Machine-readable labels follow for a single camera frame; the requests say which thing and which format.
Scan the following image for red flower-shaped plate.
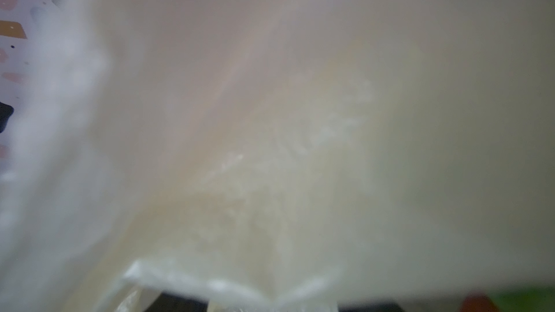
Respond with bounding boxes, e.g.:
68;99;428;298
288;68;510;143
459;296;500;312

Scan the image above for cream plastic bag orange print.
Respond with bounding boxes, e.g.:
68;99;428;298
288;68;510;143
1;0;554;311

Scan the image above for lime green bumpy fruit toy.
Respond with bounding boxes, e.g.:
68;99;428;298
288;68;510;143
490;287;555;312

